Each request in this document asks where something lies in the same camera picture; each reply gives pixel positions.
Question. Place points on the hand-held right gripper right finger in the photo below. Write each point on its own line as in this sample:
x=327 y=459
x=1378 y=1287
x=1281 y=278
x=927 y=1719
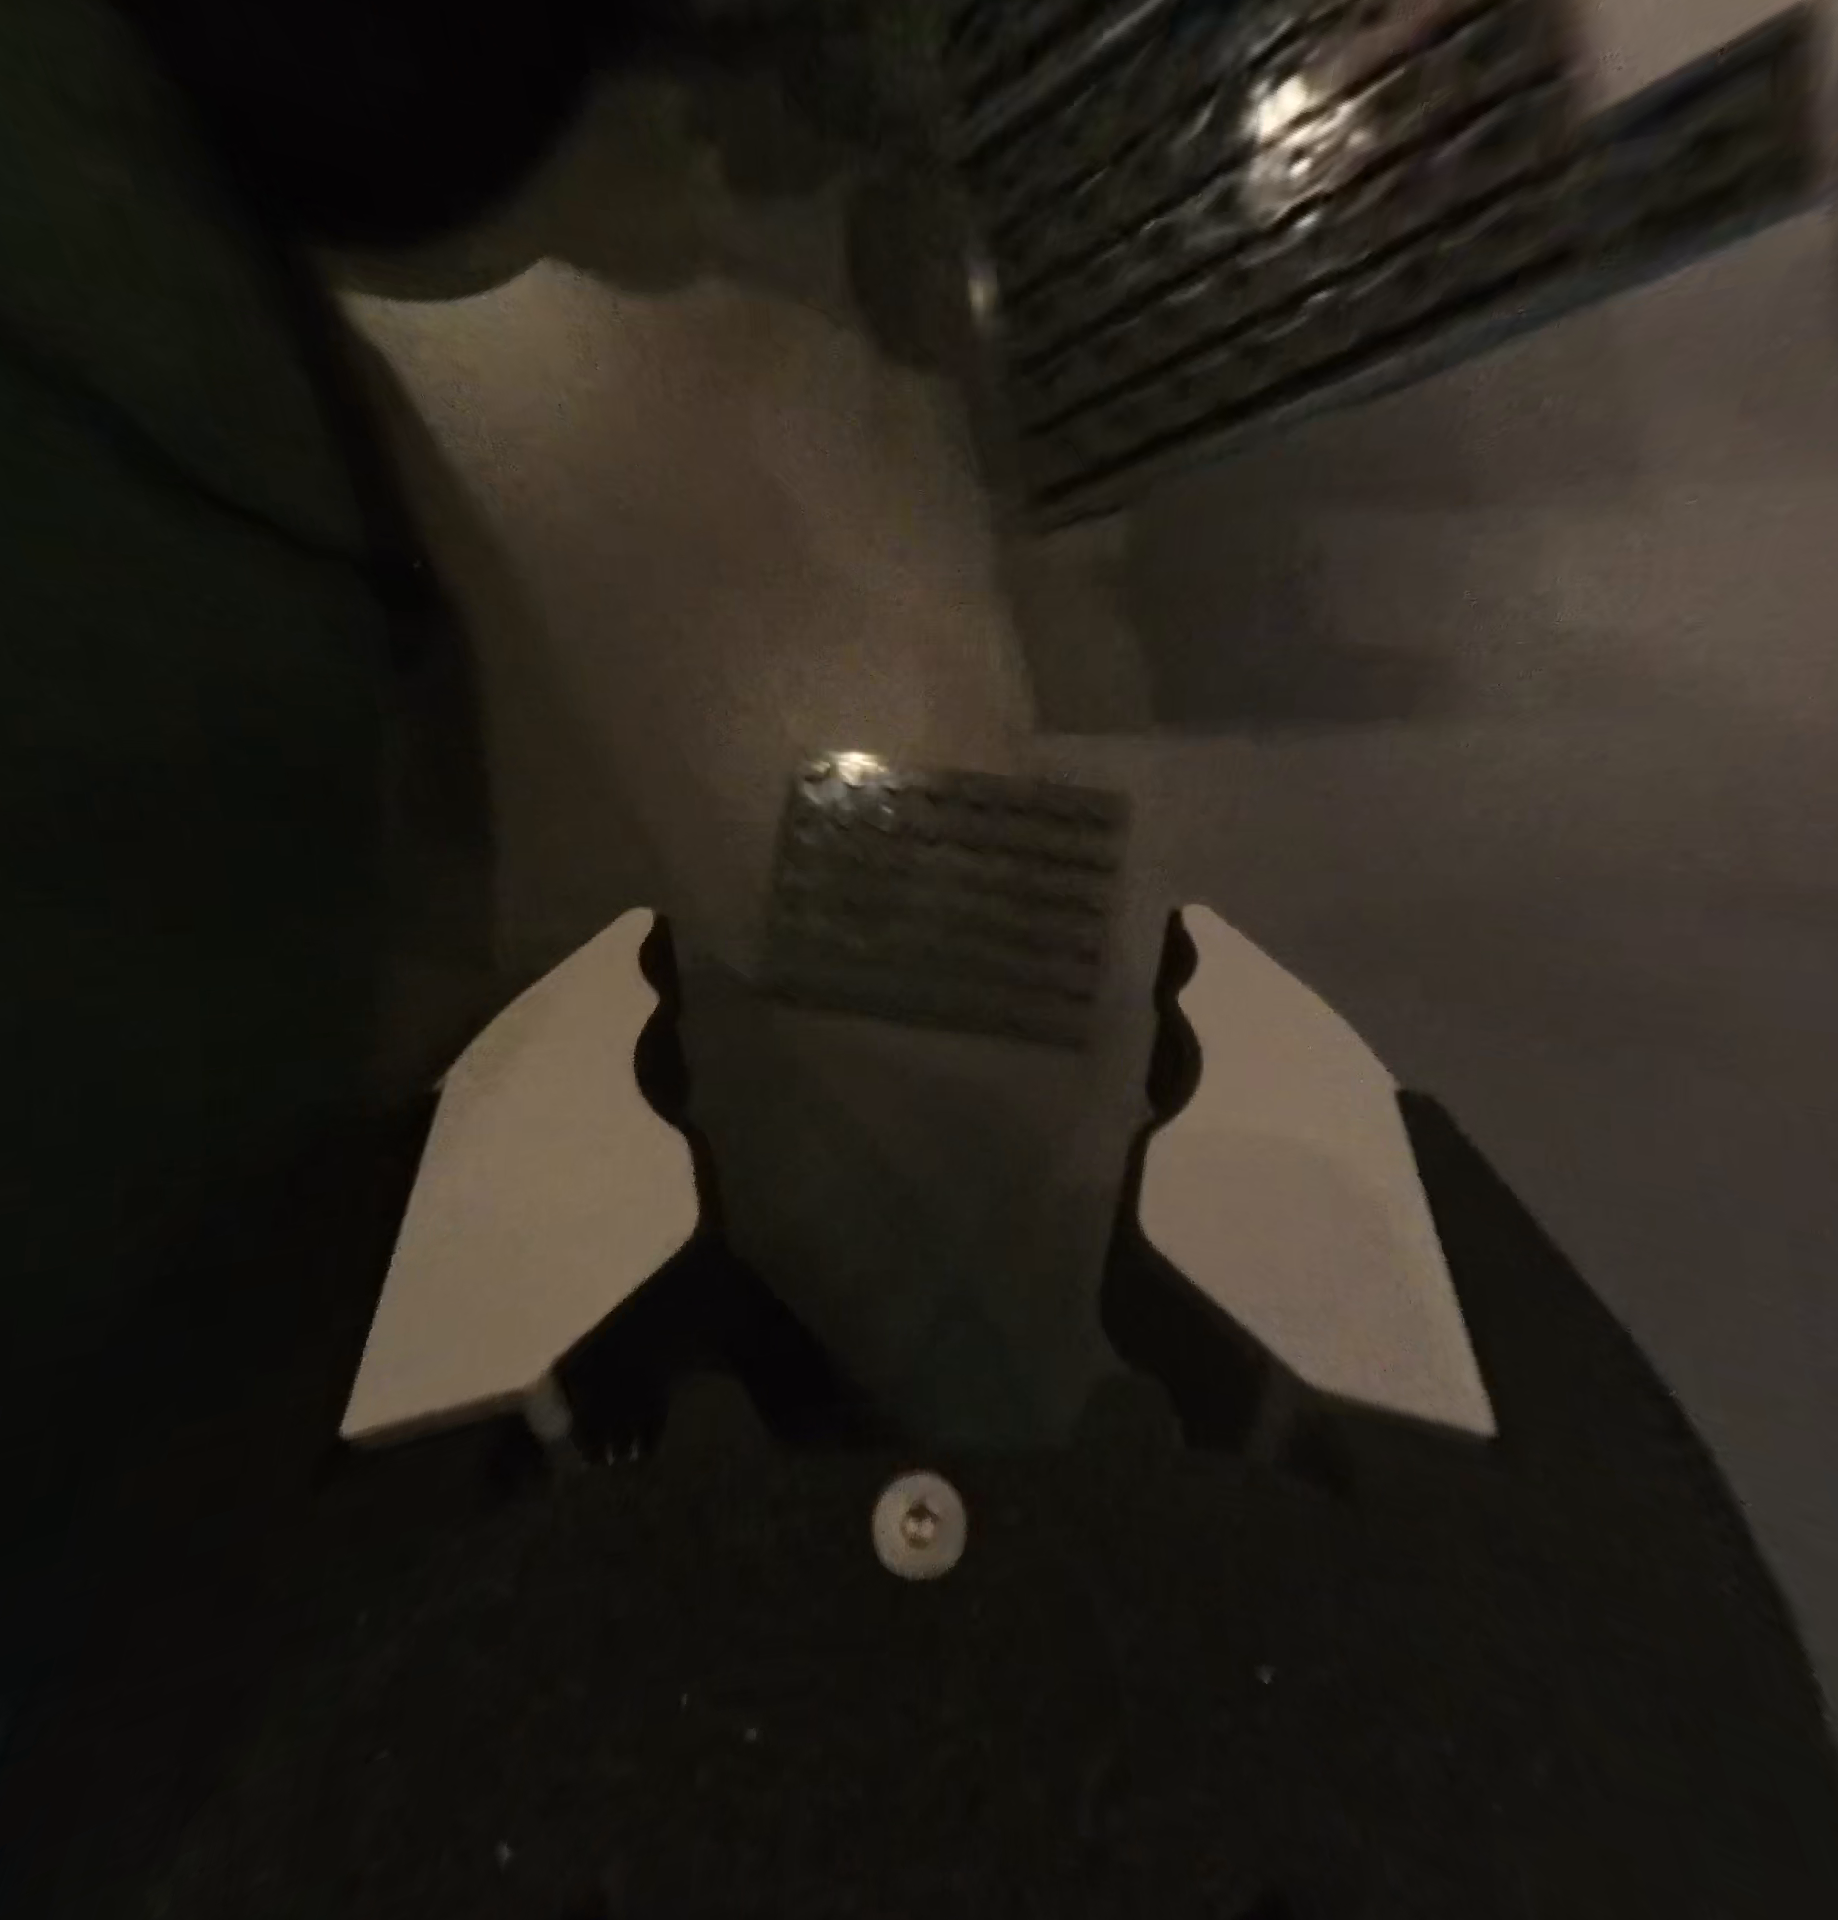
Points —
x=1308 y=1214

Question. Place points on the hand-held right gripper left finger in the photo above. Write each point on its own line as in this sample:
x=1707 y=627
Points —
x=529 y=1214

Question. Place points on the grey studded toy plate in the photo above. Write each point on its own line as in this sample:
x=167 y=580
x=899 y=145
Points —
x=948 y=901

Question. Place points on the grey toy brick plate assembly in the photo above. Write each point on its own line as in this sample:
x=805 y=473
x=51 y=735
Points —
x=1278 y=225

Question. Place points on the dark green sweatshirt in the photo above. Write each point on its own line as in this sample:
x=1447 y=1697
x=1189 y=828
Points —
x=139 y=751

